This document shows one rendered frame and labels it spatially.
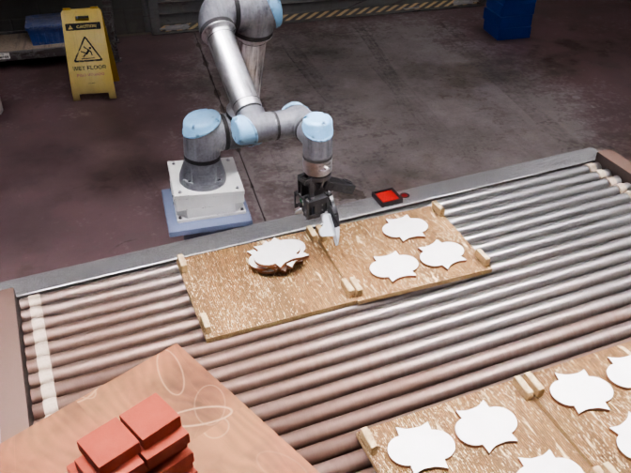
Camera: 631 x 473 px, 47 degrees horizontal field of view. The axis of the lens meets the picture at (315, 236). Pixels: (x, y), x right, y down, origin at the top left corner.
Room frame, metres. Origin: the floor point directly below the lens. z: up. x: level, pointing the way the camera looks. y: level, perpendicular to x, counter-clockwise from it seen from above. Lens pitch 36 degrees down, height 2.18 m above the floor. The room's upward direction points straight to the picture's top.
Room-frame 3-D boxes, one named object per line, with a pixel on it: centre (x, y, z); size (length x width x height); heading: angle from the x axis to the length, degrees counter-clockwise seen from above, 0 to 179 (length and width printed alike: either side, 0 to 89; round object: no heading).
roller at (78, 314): (1.75, -0.14, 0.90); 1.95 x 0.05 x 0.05; 113
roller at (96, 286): (1.84, -0.10, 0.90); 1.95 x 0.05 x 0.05; 113
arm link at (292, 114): (1.69, 0.05, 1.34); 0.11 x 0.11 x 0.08; 26
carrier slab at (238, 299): (1.54, 0.14, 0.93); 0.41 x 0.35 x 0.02; 111
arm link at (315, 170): (1.61, -0.01, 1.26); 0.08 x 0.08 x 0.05
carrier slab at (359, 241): (1.69, -0.25, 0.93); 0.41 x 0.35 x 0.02; 110
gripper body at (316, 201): (1.61, 0.00, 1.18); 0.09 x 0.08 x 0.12; 123
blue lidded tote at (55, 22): (5.58, 2.07, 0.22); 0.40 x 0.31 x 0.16; 105
